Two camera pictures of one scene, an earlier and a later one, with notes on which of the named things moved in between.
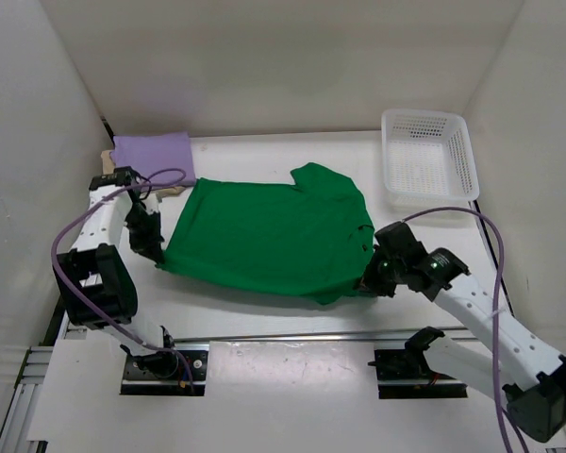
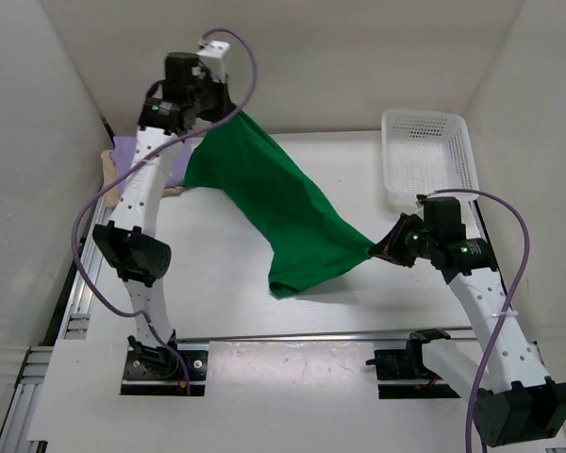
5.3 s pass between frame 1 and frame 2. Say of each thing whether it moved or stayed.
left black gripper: moved
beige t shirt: stayed
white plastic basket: stayed
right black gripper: moved
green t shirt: moved
